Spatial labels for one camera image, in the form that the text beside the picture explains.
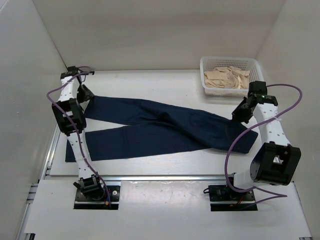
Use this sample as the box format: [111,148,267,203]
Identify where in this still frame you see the dark blue denim trousers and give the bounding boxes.
[65,94,259,163]

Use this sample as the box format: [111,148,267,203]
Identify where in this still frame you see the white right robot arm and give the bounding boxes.
[224,95,302,200]

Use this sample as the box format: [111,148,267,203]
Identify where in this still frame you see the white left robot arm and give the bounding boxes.
[47,66,106,201]

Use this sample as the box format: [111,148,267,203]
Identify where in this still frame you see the beige cloth in basket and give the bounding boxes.
[203,66,251,90]

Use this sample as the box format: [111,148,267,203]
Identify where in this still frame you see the white plastic perforated basket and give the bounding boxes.
[200,56,264,97]

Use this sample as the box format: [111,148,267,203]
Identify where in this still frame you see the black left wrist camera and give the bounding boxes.
[67,66,79,76]

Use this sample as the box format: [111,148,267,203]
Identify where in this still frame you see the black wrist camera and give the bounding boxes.
[247,81,268,97]
[67,66,79,76]

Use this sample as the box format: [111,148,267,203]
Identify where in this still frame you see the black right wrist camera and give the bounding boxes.
[247,81,268,97]

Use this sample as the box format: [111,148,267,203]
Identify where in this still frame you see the aluminium frame rail front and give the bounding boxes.
[102,174,226,182]

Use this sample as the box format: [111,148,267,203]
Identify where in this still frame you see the aluminium frame rail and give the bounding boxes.
[102,174,226,182]
[23,72,77,208]

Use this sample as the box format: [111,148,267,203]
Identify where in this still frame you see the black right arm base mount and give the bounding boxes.
[203,175,258,212]

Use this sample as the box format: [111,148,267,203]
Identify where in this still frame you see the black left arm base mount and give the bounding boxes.
[73,175,121,210]

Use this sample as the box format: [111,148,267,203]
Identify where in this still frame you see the aluminium frame rail left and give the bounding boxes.
[23,72,77,208]

